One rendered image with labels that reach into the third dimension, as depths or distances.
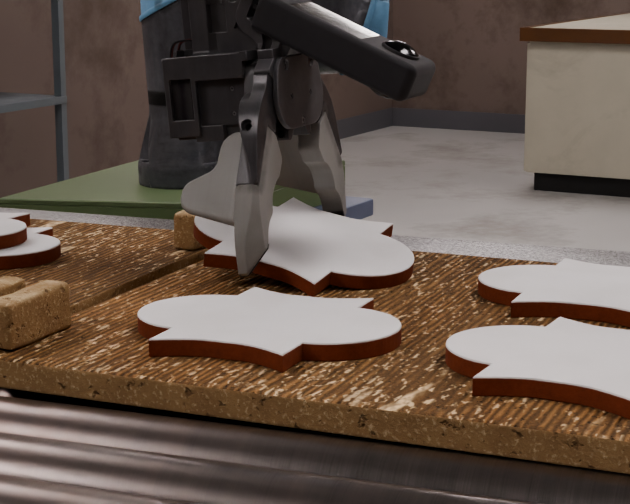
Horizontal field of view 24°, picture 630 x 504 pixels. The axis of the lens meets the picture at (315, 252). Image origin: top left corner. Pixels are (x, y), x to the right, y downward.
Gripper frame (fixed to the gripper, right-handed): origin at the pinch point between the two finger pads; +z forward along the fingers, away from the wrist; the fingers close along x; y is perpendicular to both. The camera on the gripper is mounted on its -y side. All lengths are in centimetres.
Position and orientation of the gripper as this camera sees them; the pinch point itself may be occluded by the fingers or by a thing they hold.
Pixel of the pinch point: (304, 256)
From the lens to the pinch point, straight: 96.3
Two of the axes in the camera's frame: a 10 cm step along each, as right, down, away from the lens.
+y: -9.2, 0.2, 4.0
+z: 0.9, 9.8, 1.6
